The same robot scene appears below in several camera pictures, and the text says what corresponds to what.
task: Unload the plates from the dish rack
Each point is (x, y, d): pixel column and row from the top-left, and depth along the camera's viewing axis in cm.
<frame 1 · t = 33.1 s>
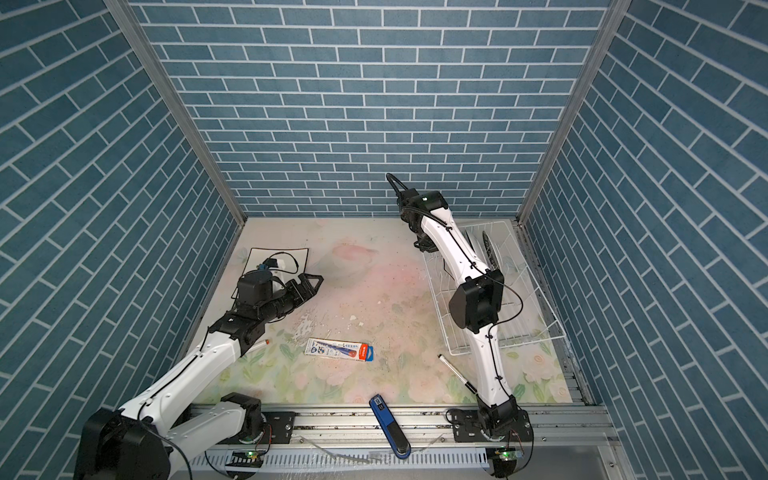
left hand: (316, 284, 82), fingers open
right hand: (441, 242, 89), fingers closed
white square plate black rim: (287, 260, 76), point 28 cm above the table
blue white pen box: (340, 349, 88), on the table

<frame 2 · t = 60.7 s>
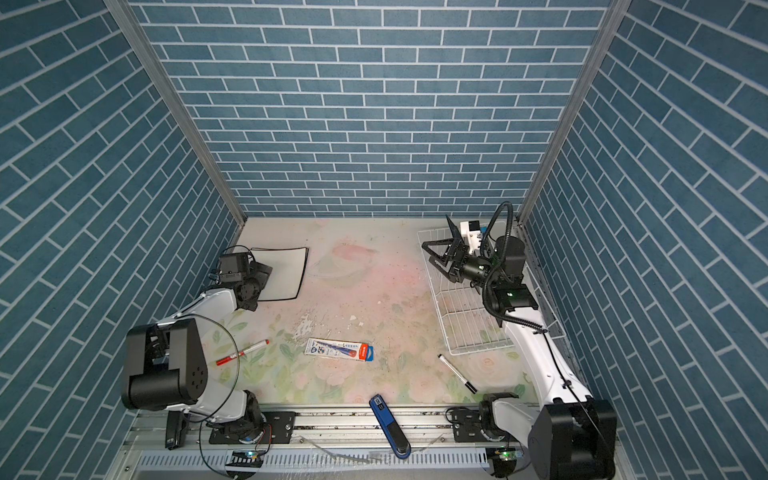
left hand: (264, 275, 94), fingers open
right hand: (423, 252, 70), fingers open
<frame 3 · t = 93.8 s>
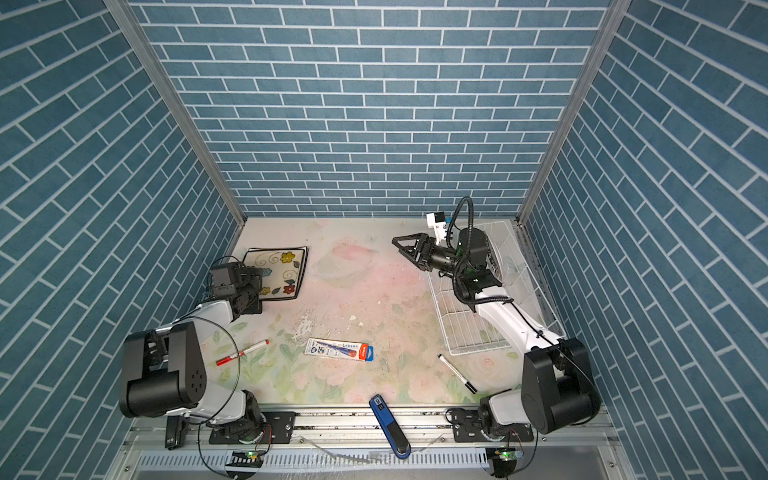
left hand: (263, 276, 94), fingers open
right hand: (393, 245, 73), fingers open
black square plate: (283, 270, 104), point 3 cm above the table
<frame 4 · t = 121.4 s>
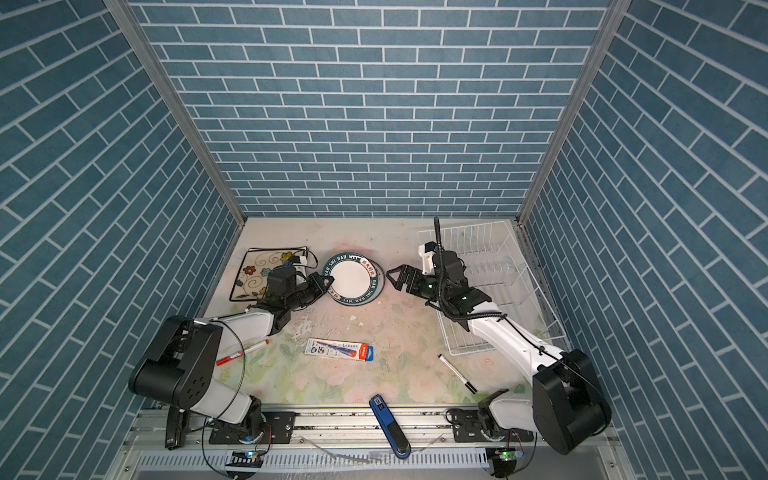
left hand: (335, 278, 91), fingers closed
right hand: (393, 274, 81), fingers open
black patterned round plate: (358, 279, 98), point 6 cm above the table
